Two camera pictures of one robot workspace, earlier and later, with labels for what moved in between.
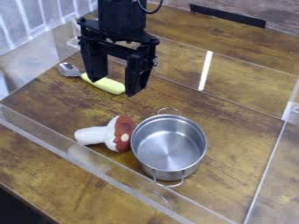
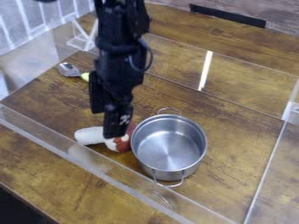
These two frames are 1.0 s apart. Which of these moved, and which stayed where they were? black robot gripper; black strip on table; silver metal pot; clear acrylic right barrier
Moved: black robot gripper
Stayed: clear acrylic right barrier; black strip on table; silver metal pot
